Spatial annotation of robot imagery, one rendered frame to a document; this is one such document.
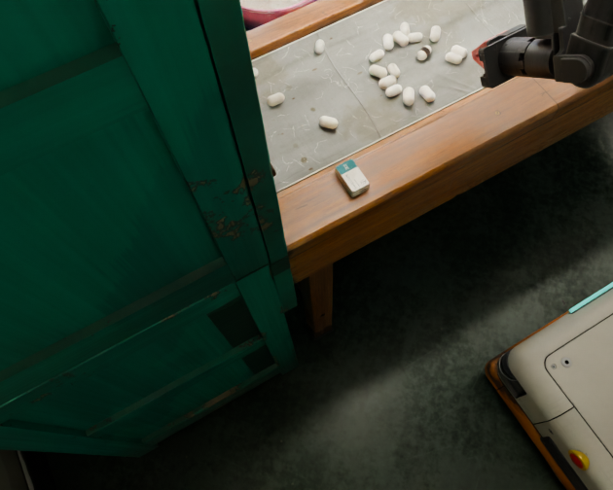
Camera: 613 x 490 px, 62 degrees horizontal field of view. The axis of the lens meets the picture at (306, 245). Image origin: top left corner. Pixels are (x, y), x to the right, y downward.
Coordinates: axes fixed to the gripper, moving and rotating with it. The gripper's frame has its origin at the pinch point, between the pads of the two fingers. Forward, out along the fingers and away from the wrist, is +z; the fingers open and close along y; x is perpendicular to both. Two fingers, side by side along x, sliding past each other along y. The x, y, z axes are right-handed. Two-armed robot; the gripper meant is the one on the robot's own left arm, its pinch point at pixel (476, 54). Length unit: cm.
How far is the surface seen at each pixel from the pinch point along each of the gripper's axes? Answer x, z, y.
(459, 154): 14.3, -2.3, 9.0
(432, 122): 9.1, 3.8, 9.2
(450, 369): 90, 26, 12
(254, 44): -13.3, 30.1, 28.5
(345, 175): 8.9, 0.6, 29.4
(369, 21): -8.0, 28.0, 4.0
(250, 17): -17, 40, 25
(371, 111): 4.7, 12.8, 16.2
